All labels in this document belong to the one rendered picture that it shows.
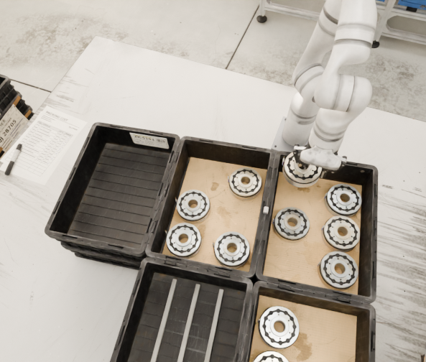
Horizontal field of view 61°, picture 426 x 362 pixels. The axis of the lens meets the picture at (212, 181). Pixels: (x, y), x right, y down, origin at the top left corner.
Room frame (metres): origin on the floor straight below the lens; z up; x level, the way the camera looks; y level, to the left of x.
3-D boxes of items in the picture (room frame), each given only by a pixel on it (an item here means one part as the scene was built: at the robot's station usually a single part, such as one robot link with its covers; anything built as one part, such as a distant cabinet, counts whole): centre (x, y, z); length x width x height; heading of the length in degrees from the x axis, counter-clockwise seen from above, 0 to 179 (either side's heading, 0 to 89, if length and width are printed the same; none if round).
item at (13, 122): (1.22, 1.01, 0.41); 0.31 x 0.02 x 0.16; 152
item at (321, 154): (0.45, -0.27, 1.17); 0.11 x 0.09 x 0.06; 155
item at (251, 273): (0.45, 0.00, 0.92); 0.40 x 0.30 x 0.02; 162
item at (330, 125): (0.46, -0.28, 1.27); 0.09 x 0.07 x 0.15; 71
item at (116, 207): (0.54, 0.29, 0.87); 0.40 x 0.30 x 0.11; 162
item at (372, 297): (0.35, -0.28, 0.92); 0.40 x 0.30 x 0.02; 162
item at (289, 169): (0.48, -0.25, 1.00); 0.10 x 0.10 x 0.01
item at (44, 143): (0.88, 0.65, 0.70); 0.33 x 0.23 x 0.01; 152
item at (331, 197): (0.43, -0.39, 0.86); 0.10 x 0.10 x 0.01
